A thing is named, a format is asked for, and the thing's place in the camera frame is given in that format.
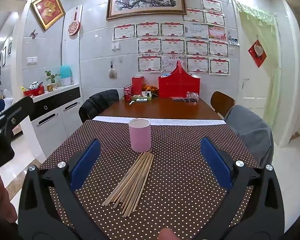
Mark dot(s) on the group of award certificates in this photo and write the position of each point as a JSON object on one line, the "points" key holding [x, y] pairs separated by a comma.
{"points": [[172, 47]]}

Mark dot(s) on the white door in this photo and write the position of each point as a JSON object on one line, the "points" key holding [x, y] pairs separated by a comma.
{"points": [[252, 93]]}

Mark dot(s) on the black padded jacket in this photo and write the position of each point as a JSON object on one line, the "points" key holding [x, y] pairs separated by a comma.
{"points": [[97, 103]]}

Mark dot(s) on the white double switch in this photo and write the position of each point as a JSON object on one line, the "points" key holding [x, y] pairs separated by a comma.
{"points": [[31, 60]]}

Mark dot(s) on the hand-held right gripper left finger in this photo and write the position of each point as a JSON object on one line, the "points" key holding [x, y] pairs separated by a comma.
{"points": [[86, 162]]}

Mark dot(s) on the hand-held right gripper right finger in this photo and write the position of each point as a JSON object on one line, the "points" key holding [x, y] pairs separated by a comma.
{"points": [[215, 160]]}

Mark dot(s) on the pink cylindrical cup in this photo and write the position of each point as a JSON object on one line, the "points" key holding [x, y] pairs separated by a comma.
{"points": [[140, 137]]}

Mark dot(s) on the teal white humidifier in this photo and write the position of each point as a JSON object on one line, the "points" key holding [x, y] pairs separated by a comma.
{"points": [[66, 76]]}

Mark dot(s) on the person's right hand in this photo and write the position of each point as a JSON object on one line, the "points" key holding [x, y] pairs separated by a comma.
{"points": [[166, 234]]}

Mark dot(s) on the white flat device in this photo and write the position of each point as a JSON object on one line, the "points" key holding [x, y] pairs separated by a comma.
{"points": [[141, 101]]}

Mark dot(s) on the white black sideboard cabinet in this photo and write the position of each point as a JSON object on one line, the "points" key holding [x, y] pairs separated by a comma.
{"points": [[57, 115]]}

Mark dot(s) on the small wall photo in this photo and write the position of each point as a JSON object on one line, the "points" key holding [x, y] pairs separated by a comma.
{"points": [[233, 41]]}

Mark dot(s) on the gold framed red picture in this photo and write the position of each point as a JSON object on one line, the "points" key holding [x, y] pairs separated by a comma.
{"points": [[48, 10]]}

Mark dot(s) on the orange snack packet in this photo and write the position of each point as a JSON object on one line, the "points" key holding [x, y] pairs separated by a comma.
{"points": [[150, 88]]}

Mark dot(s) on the dark flat packet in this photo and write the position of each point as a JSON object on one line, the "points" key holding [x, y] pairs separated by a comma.
{"points": [[180, 99]]}

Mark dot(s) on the butterfly wall decoration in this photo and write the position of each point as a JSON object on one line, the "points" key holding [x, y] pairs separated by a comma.
{"points": [[34, 33]]}

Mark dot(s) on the brown wooden chair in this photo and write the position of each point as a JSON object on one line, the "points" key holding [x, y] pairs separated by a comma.
{"points": [[222, 102]]}

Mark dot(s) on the grey jacket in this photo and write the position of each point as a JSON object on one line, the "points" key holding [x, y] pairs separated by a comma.
{"points": [[250, 130]]}

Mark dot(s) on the potted green plant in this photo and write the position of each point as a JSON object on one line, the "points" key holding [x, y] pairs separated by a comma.
{"points": [[52, 80]]}

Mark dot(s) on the clear plastic bag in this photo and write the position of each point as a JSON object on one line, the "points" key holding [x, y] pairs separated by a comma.
{"points": [[192, 96]]}

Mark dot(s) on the person's left hand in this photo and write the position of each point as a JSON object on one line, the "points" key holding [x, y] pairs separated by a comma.
{"points": [[0, 200]]}

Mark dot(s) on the red heart door ornament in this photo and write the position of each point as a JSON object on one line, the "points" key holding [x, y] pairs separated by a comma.
{"points": [[257, 53]]}

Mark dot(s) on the red cola can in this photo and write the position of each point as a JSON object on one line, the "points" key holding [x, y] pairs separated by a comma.
{"points": [[128, 87], [127, 96]]}

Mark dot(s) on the white light switch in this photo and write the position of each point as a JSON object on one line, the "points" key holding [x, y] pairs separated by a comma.
{"points": [[115, 46]]}

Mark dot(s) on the red gift bag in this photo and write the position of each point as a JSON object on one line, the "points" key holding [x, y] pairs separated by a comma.
{"points": [[177, 86]]}

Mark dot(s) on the bunch of wooden chopsticks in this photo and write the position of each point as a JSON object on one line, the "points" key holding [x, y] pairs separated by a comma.
{"points": [[132, 180]]}

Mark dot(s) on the green tray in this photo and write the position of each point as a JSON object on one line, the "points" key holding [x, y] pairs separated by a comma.
{"points": [[140, 96]]}

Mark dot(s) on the red round wall ornament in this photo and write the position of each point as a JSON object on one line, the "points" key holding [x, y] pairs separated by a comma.
{"points": [[73, 27]]}

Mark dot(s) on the green curtain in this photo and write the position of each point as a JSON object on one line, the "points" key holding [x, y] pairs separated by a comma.
{"points": [[272, 80]]}

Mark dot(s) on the red box of snacks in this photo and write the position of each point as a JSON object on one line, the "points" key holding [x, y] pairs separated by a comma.
{"points": [[35, 91]]}

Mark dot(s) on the brown polka dot tablecloth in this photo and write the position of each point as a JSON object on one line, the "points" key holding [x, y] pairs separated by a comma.
{"points": [[180, 180]]}

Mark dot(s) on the hanging grey brush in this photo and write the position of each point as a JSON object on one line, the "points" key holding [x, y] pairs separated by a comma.
{"points": [[112, 73]]}

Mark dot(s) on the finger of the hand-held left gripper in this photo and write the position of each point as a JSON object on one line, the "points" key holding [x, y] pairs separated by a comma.
{"points": [[17, 110]]}

